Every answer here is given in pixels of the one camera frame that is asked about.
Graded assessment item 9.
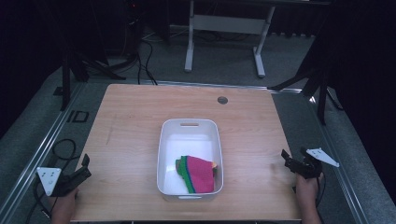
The pink and green cloth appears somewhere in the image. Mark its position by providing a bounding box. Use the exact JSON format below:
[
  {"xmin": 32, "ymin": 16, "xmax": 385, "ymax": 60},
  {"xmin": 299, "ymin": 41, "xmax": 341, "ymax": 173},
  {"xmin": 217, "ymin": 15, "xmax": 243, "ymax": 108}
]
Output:
[{"xmin": 175, "ymin": 155, "xmax": 219, "ymax": 194}]

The person's left hand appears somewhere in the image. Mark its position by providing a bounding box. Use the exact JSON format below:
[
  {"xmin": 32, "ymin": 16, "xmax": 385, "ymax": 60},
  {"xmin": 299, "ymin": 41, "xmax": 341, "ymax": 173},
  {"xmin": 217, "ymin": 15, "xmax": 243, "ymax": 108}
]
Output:
[{"xmin": 50, "ymin": 188, "xmax": 79, "ymax": 217}]

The dark equipment rack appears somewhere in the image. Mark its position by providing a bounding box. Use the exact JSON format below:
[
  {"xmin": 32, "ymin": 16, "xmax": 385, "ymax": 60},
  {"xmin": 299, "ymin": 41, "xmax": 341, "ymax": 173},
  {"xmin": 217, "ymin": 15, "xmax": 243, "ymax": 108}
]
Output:
[{"xmin": 122, "ymin": 0, "xmax": 149, "ymax": 59}]

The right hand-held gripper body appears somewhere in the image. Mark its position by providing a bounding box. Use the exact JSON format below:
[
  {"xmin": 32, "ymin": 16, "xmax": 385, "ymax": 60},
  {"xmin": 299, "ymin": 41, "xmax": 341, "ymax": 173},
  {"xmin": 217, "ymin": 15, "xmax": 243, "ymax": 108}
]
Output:
[{"xmin": 292, "ymin": 147, "xmax": 341, "ymax": 180}]

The aluminium floor rail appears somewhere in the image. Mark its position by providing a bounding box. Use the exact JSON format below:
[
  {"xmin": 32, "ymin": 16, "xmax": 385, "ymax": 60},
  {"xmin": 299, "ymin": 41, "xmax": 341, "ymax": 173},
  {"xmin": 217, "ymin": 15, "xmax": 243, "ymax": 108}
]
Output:
[
  {"xmin": 306, "ymin": 94, "xmax": 370, "ymax": 224},
  {"xmin": 0, "ymin": 81, "xmax": 87, "ymax": 217}
]

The black floor cable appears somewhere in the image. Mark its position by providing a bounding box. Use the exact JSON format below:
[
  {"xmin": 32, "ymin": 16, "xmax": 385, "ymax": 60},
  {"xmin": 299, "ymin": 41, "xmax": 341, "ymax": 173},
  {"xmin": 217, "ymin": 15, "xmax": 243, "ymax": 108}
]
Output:
[{"xmin": 135, "ymin": 39, "xmax": 159, "ymax": 86}]

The black tripod stand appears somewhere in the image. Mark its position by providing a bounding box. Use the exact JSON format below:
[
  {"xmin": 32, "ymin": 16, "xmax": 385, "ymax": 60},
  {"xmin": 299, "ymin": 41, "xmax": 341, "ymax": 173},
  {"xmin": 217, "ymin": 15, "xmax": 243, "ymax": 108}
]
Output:
[
  {"xmin": 59, "ymin": 46, "xmax": 127, "ymax": 112},
  {"xmin": 268, "ymin": 63, "xmax": 345, "ymax": 126}
]

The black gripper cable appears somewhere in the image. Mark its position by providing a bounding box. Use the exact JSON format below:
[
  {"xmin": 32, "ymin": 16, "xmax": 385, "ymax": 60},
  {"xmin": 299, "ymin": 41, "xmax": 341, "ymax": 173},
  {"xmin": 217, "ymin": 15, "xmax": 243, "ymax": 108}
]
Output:
[
  {"xmin": 315, "ymin": 173, "xmax": 327, "ymax": 209},
  {"xmin": 26, "ymin": 178, "xmax": 54, "ymax": 224}
]

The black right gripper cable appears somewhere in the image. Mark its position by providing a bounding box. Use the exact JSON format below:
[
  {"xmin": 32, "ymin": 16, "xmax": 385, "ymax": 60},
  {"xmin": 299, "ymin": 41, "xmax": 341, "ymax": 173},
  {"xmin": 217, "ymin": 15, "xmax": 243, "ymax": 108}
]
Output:
[{"xmin": 315, "ymin": 173, "xmax": 327, "ymax": 209}]

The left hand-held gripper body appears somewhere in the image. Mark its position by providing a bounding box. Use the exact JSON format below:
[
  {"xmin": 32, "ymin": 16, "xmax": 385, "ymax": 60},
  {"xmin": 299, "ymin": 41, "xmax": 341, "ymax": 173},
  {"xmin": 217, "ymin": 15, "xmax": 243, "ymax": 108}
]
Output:
[{"xmin": 35, "ymin": 166, "xmax": 79, "ymax": 198}]

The white metal desk frame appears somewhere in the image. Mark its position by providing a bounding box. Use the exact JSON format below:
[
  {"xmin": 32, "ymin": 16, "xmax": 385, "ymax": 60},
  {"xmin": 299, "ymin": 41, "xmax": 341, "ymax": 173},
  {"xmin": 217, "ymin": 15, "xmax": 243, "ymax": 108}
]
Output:
[{"xmin": 183, "ymin": 0, "xmax": 276, "ymax": 78}]

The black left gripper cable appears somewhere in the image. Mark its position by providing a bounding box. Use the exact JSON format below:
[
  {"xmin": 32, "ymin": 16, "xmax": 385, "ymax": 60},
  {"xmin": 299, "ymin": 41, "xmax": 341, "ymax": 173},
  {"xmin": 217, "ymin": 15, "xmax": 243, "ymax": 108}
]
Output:
[{"xmin": 26, "ymin": 178, "xmax": 54, "ymax": 224}]

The black looped cable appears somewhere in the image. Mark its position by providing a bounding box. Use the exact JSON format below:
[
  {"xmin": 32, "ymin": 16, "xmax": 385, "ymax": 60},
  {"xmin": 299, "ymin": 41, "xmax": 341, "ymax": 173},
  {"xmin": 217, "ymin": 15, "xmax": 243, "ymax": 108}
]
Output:
[{"xmin": 51, "ymin": 138, "xmax": 78, "ymax": 162}]

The person's right hand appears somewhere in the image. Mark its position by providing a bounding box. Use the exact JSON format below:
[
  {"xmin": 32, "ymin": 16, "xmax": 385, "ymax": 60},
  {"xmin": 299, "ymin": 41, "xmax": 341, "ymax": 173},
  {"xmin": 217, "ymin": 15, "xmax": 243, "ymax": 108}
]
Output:
[{"xmin": 294, "ymin": 172, "xmax": 325, "ymax": 204}]

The white plastic bin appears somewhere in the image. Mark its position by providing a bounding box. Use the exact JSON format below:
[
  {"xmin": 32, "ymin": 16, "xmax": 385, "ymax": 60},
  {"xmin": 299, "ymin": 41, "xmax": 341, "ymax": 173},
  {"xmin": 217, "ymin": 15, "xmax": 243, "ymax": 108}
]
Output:
[{"xmin": 156, "ymin": 118, "xmax": 225, "ymax": 202}]

